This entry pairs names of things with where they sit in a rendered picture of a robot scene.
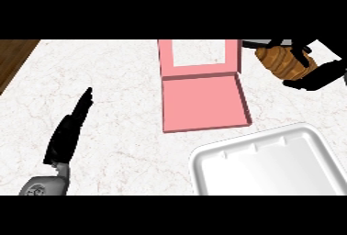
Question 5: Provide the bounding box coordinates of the pink cardboard box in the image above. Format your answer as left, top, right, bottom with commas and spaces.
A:
156, 39, 253, 134

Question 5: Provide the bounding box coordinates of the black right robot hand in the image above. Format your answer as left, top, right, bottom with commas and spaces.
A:
240, 39, 347, 92

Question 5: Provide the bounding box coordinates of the white foam tray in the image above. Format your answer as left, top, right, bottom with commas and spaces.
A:
188, 122, 347, 196

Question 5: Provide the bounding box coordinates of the brown croissant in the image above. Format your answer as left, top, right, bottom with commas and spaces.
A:
253, 45, 318, 82

